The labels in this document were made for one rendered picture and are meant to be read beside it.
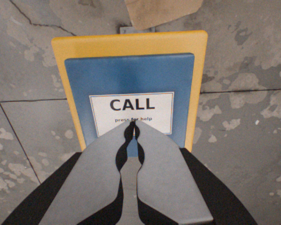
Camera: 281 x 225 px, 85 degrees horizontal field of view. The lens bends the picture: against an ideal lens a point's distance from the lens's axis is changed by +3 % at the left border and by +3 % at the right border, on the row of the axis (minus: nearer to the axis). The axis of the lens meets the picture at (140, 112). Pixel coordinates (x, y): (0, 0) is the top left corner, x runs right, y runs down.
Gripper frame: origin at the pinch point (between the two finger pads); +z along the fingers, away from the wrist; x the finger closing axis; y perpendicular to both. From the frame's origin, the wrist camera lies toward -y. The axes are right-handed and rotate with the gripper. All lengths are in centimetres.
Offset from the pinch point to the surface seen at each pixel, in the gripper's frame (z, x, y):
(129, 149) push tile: 1.3, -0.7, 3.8
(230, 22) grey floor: 98, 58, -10
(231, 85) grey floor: 98, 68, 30
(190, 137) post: 3.0, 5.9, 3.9
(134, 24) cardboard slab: 96, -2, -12
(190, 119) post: 3.0, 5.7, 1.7
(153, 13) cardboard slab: 96, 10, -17
